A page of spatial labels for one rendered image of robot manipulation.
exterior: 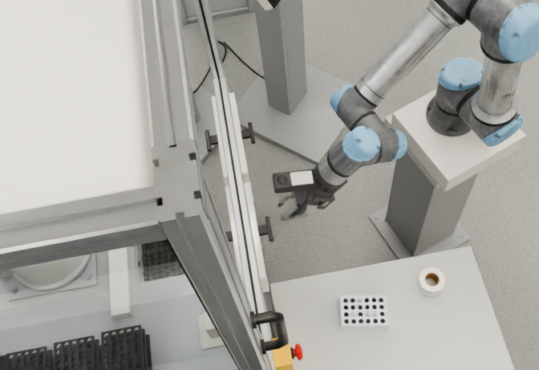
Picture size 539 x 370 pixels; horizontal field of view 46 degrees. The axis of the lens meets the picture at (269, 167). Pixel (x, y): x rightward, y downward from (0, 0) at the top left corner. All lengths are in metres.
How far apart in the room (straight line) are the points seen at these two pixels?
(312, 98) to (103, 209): 2.47
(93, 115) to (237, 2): 2.75
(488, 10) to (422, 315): 0.82
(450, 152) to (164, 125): 1.43
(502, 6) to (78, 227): 1.07
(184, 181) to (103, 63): 0.19
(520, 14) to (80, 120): 0.99
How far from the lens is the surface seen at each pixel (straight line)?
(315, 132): 2.91
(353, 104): 1.56
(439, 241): 2.72
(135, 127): 0.65
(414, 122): 2.00
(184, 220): 0.58
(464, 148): 1.97
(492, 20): 1.44
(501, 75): 1.58
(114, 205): 0.58
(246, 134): 1.88
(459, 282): 1.87
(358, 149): 1.42
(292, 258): 2.68
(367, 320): 1.78
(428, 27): 1.52
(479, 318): 1.85
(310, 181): 1.53
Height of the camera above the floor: 2.49
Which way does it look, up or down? 60 degrees down
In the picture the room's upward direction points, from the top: 9 degrees counter-clockwise
